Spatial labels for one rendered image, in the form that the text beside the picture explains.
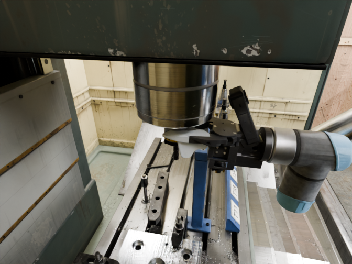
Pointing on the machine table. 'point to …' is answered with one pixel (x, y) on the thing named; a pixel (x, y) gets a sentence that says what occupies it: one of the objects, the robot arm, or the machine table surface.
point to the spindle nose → (175, 93)
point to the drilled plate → (155, 245)
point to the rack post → (199, 199)
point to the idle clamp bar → (162, 187)
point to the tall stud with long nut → (144, 187)
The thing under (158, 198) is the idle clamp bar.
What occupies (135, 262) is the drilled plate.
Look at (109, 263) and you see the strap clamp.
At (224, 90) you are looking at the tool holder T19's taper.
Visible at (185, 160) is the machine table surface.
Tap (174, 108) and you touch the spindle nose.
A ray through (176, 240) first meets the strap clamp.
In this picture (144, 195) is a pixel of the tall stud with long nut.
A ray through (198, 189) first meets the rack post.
